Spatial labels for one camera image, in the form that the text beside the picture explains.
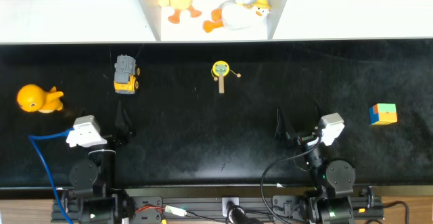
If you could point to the white shelf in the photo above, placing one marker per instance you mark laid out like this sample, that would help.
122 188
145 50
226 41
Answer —
67 17

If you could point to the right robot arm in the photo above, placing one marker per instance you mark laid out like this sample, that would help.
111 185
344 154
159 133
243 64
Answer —
338 176

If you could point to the mounting rail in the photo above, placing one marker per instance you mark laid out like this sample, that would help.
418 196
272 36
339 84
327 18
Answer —
203 210

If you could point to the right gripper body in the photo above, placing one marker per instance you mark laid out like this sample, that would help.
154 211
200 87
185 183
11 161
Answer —
297 139

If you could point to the grey and yellow toy truck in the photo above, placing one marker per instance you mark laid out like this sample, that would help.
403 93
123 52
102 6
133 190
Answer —
125 73

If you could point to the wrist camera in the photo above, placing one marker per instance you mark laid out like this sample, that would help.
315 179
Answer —
331 126
85 132

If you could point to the yellow rubber duck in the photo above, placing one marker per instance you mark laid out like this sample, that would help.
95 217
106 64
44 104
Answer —
34 99

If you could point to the many-coloured puzzle cube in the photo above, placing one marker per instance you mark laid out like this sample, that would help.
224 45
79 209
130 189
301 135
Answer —
384 114

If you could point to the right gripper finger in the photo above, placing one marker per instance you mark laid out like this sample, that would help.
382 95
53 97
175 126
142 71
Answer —
282 127
319 114

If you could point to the white plush duck yellow hat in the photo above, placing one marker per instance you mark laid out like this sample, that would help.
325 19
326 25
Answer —
238 16

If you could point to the yellow wooden rattle drum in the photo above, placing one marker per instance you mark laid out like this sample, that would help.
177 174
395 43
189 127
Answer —
221 70

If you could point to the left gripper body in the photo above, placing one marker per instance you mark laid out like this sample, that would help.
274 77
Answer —
118 141

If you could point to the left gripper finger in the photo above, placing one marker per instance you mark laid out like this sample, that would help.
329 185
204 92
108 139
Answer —
122 124

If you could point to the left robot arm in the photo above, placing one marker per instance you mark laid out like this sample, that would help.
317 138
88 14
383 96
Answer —
84 176

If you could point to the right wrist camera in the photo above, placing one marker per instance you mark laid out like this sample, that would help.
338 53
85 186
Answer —
331 126

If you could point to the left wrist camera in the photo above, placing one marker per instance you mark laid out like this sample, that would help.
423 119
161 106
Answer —
85 132

